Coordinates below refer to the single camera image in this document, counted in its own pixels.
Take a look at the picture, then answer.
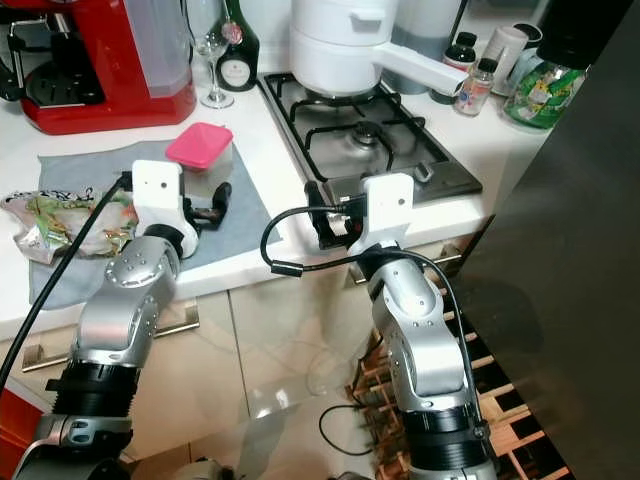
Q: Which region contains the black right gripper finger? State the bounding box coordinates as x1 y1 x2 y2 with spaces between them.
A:
306 180 333 249

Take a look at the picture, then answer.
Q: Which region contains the container with pink lid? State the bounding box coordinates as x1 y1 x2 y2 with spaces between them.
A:
165 122 234 201

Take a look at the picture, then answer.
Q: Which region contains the stainless steel fridge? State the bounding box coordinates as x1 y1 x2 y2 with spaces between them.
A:
448 0 640 480

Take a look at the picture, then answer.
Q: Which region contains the grey cloth mat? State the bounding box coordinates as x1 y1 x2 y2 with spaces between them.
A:
38 140 296 311

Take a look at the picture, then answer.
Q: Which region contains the steel gas hob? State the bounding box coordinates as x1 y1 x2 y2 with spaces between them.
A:
258 70 486 206

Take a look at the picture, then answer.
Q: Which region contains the red coffee machine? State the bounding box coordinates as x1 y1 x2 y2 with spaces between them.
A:
0 0 199 136

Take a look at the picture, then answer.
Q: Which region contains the dark green bottle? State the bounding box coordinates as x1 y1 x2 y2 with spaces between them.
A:
218 0 261 93

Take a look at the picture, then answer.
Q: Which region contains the crumpled colourful foil bag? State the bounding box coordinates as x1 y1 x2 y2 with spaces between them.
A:
2 190 136 263

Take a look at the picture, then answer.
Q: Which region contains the clear wine glass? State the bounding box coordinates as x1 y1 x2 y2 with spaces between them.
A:
188 0 236 109

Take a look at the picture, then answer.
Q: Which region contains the wooden wine rack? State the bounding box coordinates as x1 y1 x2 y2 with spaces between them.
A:
345 300 576 480

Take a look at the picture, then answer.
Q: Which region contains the dark bottle with black cap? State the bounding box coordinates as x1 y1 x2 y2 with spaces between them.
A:
430 30 481 104

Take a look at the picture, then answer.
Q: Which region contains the grey cylindrical container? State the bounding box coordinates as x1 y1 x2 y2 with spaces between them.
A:
385 0 461 71

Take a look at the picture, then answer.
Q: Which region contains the white cup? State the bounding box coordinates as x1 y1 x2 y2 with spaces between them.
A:
480 25 541 81

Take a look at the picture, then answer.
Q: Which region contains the green printed package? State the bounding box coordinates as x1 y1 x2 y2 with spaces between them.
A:
503 60 589 129

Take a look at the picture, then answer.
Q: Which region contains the orange crate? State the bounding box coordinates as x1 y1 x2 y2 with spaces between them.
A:
0 388 33 480

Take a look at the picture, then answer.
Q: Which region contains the black container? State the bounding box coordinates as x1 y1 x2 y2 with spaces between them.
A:
538 0 611 69

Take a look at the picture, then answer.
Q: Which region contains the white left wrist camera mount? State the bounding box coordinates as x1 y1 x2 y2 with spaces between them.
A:
132 160 187 238

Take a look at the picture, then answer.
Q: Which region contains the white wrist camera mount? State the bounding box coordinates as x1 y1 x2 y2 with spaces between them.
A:
363 173 416 251
132 160 187 238

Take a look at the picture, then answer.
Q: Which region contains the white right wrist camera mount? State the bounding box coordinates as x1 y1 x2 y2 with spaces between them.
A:
363 173 416 251

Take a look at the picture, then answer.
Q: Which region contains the short metal cabinet handle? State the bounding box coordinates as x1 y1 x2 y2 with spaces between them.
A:
345 262 376 286

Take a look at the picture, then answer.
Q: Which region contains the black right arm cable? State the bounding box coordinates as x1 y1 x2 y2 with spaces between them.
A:
260 205 486 441

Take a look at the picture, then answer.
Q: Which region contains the white pot with handle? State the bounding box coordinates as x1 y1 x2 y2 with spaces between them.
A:
288 0 471 99

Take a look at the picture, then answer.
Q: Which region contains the thin black floor cable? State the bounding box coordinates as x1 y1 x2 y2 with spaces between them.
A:
318 403 371 459

